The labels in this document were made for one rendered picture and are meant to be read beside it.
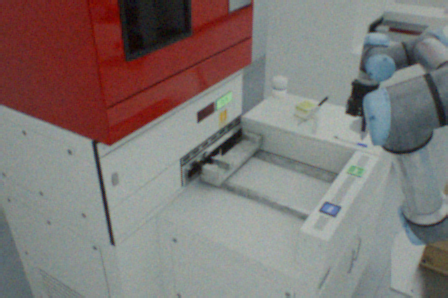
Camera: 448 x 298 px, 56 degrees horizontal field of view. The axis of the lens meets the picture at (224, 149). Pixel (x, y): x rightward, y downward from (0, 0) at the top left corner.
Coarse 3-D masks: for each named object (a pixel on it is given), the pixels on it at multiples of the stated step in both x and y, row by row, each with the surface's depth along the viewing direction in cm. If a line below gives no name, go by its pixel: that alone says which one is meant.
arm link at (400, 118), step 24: (384, 96) 87; (408, 96) 85; (432, 96) 83; (384, 120) 86; (408, 120) 85; (432, 120) 84; (384, 144) 93; (408, 144) 89; (408, 168) 97; (432, 168) 99; (408, 192) 104; (432, 192) 103; (408, 216) 111; (432, 216) 107; (432, 240) 113
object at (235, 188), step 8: (224, 184) 169; (232, 184) 167; (240, 192) 166; (248, 192) 163; (256, 192) 163; (256, 200) 163; (264, 200) 161; (272, 200) 159; (280, 208) 158; (288, 208) 156; (296, 208) 155; (296, 216) 155; (304, 216) 153
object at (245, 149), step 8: (240, 144) 188; (248, 144) 188; (256, 144) 188; (232, 152) 182; (240, 152) 182; (248, 152) 182; (240, 160) 177; (224, 168) 172; (232, 168) 173; (208, 176) 167; (224, 176) 168; (216, 184) 166
